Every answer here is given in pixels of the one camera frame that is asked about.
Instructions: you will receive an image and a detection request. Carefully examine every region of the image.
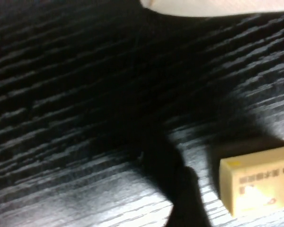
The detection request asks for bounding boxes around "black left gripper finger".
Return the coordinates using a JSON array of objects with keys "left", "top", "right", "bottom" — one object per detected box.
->
[{"left": 167, "top": 166, "right": 212, "bottom": 227}]

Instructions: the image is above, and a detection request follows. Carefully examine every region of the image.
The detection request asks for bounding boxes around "pale yellow boxed eraser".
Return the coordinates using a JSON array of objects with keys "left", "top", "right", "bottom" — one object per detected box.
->
[{"left": 219, "top": 145, "right": 284, "bottom": 218}]

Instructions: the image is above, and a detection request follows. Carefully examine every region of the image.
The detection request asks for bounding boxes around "cream fabric pencil case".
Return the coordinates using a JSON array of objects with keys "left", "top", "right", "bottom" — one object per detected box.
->
[{"left": 139, "top": 0, "right": 284, "bottom": 18}]

